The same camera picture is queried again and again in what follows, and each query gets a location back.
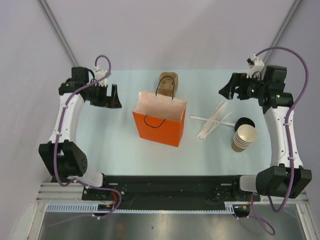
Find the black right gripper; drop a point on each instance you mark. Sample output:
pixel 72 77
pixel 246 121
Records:
pixel 237 79

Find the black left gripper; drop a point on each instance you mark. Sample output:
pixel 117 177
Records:
pixel 110 102

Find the stack of paper cups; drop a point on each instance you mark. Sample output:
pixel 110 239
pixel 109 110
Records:
pixel 244 137

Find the orange paper gift bag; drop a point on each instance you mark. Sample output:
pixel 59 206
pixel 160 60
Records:
pixel 160 118

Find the brown pulp cup carrier stack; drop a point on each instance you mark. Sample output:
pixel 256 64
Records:
pixel 168 84

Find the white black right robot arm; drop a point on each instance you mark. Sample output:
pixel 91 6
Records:
pixel 286 176

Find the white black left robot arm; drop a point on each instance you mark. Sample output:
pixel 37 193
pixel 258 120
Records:
pixel 64 160

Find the white wrapped straw pile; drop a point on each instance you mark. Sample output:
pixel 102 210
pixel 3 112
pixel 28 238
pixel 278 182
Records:
pixel 218 114

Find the stack of black lids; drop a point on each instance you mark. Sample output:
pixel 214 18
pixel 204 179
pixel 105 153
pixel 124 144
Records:
pixel 244 121

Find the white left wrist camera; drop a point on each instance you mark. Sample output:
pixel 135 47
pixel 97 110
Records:
pixel 99 74

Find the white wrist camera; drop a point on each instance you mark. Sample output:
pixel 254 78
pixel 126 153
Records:
pixel 256 65
pixel 99 74

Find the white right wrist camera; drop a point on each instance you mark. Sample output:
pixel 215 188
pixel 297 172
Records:
pixel 256 65

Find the aluminium frame rail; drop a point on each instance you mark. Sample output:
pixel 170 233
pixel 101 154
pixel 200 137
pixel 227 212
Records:
pixel 54 193

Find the white slotted cable duct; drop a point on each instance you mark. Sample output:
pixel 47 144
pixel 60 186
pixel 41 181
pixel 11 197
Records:
pixel 79 207

